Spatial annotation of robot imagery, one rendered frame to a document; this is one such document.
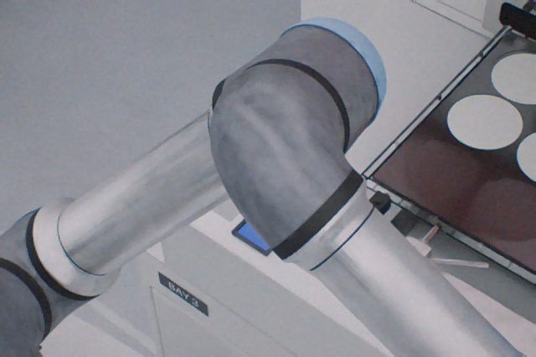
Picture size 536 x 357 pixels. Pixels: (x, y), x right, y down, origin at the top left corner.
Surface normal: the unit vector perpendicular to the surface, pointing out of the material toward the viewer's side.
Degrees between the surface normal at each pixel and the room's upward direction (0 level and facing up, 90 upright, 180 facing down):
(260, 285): 90
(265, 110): 14
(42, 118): 0
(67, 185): 0
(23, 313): 60
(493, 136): 0
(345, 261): 54
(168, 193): 67
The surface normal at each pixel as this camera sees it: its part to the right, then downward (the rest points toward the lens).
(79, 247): -0.40, 0.41
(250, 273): -0.63, 0.61
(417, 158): -0.04, -0.62
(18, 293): 0.66, -0.49
